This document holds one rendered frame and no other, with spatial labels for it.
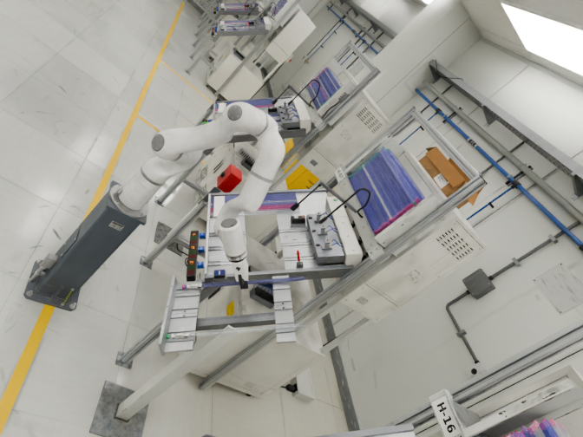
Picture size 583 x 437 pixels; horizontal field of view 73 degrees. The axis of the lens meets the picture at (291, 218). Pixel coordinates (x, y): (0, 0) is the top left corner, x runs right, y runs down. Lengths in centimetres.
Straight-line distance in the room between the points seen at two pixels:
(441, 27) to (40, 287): 448
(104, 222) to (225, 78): 464
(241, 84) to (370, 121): 347
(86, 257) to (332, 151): 197
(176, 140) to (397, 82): 377
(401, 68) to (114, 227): 390
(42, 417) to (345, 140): 253
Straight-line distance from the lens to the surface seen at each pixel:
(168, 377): 193
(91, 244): 206
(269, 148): 143
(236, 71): 627
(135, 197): 187
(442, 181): 236
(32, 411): 211
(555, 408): 147
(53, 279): 227
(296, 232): 213
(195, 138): 164
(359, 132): 322
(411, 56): 507
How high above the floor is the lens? 183
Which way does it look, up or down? 21 degrees down
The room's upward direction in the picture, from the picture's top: 49 degrees clockwise
